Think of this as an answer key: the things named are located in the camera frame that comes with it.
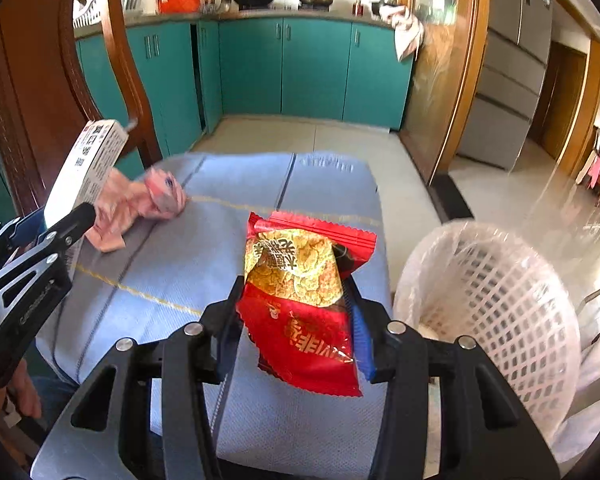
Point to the person's left hand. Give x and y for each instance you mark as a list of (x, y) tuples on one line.
[(25, 390)]

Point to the red jar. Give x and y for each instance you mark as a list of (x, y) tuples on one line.
[(358, 8)]

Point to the brown wooden door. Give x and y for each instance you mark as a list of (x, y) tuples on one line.
[(559, 100)]

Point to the red snack packet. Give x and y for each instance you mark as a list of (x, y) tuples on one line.
[(300, 320)]

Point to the wooden glass door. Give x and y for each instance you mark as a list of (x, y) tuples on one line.
[(444, 75)]

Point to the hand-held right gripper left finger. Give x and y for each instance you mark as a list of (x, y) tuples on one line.
[(227, 340)]

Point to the white medicine box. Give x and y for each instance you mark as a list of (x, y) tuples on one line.
[(90, 160)]

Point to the teal kitchen cabinets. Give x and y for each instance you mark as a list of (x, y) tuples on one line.
[(310, 70)]

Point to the carved wooden chair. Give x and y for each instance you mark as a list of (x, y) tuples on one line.
[(30, 85)]

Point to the black pot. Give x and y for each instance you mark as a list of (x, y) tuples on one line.
[(382, 6)]

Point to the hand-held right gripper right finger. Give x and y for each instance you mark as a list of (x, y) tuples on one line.
[(363, 350)]

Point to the white lattice waste basket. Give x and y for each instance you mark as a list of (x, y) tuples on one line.
[(494, 310)]

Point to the white dish rack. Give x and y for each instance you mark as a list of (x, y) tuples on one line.
[(130, 0)]

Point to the pink wrapper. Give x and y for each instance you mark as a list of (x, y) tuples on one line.
[(150, 200)]

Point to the pink hanging cloth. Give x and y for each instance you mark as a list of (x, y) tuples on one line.
[(597, 170)]

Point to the pink towel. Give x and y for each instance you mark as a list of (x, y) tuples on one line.
[(407, 32)]

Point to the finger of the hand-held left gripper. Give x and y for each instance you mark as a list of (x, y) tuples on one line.
[(75, 222), (25, 227)]

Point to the dark chair frame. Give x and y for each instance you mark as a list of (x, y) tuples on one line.
[(599, 305)]

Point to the grey refrigerator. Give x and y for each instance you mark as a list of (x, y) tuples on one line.
[(504, 85)]

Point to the blue woven cloth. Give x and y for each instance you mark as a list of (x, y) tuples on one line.
[(180, 270)]

